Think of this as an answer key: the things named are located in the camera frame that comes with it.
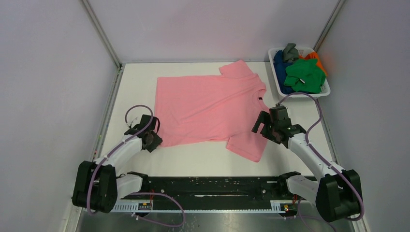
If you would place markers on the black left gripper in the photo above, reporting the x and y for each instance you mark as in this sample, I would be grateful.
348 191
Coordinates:
152 139

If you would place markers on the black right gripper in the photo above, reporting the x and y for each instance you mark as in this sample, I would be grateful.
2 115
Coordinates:
267 127

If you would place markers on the pink t shirt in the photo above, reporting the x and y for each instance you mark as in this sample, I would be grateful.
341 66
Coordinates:
213 108

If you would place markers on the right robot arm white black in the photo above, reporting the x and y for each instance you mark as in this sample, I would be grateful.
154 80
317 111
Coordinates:
335 192

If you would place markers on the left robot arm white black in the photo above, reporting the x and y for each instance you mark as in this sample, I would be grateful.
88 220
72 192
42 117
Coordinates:
99 185

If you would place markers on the blue t shirt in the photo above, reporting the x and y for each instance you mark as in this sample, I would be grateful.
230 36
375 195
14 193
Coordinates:
280 70

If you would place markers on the green t shirt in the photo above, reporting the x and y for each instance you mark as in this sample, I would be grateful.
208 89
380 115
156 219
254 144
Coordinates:
304 75

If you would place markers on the grey t shirt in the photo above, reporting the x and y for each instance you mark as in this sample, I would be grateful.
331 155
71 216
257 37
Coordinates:
290 53

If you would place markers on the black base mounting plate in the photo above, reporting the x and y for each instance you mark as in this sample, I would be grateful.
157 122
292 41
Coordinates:
211 191

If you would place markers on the orange t shirt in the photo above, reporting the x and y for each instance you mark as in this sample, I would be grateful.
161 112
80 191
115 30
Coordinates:
314 55

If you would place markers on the white slotted cable duct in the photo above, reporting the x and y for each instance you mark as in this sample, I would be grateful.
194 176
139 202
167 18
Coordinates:
166 206

